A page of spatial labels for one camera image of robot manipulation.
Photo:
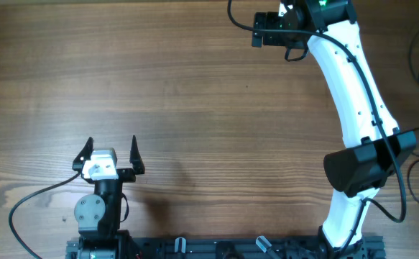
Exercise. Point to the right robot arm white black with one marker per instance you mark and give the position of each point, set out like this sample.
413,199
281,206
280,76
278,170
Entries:
374,146

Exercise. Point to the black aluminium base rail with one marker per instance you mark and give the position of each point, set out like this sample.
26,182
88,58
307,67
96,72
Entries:
290,247

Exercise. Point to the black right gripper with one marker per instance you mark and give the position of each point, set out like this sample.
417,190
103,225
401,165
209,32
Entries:
258,29

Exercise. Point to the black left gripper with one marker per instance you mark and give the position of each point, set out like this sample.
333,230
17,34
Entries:
127,176

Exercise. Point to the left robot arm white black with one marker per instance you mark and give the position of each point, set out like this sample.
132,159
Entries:
99,214

